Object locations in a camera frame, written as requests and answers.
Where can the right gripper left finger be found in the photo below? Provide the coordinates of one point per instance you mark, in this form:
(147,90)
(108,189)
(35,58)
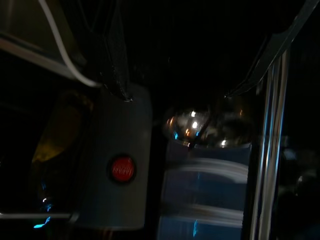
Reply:
(117,57)

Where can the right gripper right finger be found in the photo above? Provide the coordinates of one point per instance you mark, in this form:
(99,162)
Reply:
(270,52)

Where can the grey water filter canister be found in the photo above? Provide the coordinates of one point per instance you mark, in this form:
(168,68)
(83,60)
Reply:
(117,140)

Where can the stainless steel sink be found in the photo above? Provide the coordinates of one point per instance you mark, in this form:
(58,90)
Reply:
(30,32)

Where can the steel bowl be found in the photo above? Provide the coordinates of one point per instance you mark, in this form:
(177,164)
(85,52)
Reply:
(212,125)

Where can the yellow dish soap bottle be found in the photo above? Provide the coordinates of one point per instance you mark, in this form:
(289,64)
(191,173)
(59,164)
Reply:
(60,140)

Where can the white plastic drawer tower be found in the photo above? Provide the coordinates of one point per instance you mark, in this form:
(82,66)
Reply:
(205,190)

